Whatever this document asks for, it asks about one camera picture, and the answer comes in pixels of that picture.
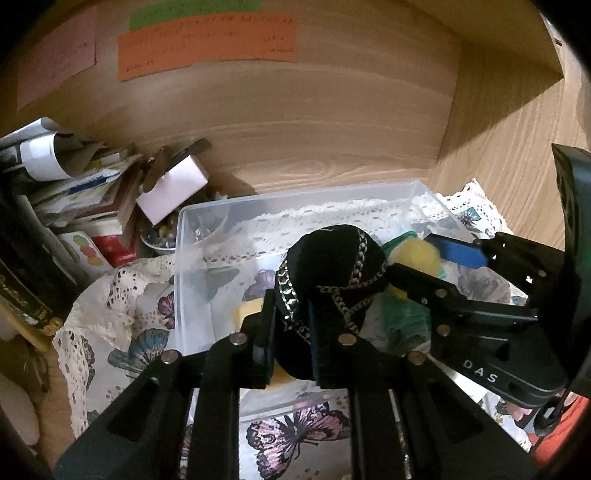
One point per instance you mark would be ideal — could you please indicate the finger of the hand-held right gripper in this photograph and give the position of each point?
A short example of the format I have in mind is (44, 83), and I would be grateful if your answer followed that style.
(455, 251)
(429, 288)

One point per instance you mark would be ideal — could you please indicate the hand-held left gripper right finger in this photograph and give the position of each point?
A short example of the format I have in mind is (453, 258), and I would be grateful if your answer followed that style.
(319, 353)

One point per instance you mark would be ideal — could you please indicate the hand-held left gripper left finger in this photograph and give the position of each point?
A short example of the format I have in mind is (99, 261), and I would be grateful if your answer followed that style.
(263, 353)

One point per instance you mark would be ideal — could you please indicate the yellow pom-pom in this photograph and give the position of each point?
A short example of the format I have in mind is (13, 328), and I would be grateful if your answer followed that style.
(415, 251)

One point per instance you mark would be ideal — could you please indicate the clear plastic storage box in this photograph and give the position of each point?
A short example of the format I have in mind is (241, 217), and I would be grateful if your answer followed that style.
(217, 249)

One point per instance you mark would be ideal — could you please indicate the yellow and green plush toy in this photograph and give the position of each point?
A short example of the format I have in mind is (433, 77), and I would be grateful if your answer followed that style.
(401, 321)

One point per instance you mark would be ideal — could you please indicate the yellow sponge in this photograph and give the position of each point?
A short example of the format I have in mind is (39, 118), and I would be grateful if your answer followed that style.
(247, 312)

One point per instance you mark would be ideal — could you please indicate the person's red clothing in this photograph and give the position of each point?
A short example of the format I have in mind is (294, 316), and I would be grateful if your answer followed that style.
(570, 427)

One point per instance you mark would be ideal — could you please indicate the butterfly print lace tablecloth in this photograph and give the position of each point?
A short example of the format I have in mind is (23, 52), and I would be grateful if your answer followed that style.
(134, 300)

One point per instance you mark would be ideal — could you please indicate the bowl of marbles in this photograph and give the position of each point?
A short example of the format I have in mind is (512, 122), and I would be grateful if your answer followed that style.
(159, 237)

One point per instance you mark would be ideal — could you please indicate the red box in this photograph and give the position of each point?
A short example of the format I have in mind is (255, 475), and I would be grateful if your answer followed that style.
(113, 249)

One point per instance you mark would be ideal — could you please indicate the wooden cabinet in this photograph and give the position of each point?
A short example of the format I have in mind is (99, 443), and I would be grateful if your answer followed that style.
(323, 120)

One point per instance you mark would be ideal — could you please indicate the small white cardboard box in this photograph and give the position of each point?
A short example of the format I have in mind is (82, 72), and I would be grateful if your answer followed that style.
(173, 189)

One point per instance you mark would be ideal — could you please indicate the white card with coloured dots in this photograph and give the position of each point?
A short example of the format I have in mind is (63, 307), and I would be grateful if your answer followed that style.
(85, 251)

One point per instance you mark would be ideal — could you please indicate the black book with gold print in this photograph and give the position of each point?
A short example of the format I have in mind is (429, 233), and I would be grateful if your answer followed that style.
(27, 272)

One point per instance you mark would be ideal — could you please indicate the pile of papers and books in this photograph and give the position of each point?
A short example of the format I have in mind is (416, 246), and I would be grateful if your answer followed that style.
(69, 194)

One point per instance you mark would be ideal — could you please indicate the white rounded object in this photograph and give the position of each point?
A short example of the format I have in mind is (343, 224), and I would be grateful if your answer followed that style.
(16, 408)

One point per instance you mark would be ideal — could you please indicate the orange paper note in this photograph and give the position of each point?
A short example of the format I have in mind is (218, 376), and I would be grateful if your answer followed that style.
(207, 44)

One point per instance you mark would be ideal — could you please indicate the green paper note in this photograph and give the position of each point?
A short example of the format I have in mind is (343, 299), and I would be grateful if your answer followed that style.
(194, 11)

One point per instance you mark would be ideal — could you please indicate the pink paper note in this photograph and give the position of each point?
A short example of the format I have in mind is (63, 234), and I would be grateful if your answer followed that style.
(55, 60)

